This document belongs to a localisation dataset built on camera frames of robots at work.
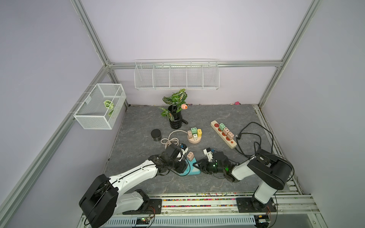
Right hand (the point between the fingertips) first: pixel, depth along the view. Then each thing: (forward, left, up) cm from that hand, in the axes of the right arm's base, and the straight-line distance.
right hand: (194, 165), depth 85 cm
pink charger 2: (+20, +2, +4) cm, 20 cm away
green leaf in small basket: (+27, +50, +26) cm, 63 cm away
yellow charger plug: (+22, -4, +3) cm, 22 cm away
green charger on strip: (+26, -21, +4) cm, 34 cm away
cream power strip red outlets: (+16, -26, -1) cm, 31 cm away
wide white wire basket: (+55, +11, +27) cm, 62 cm away
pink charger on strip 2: (+19, -25, +4) cm, 31 cm away
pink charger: (+4, +2, +4) cm, 6 cm away
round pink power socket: (+17, -1, -1) cm, 17 cm away
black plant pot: (+30, +11, +3) cm, 33 cm away
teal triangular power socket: (-3, +2, +1) cm, 3 cm away
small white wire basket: (+25, +52, +25) cm, 63 cm away
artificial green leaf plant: (+34, +10, +20) cm, 40 cm away
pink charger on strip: (+23, -23, +4) cm, 32 cm away
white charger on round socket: (+19, -2, +1) cm, 19 cm away
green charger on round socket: (+23, -1, +4) cm, 24 cm away
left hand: (-1, +6, +3) cm, 6 cm away
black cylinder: (+21, +25, +2) cm, 33 cm away
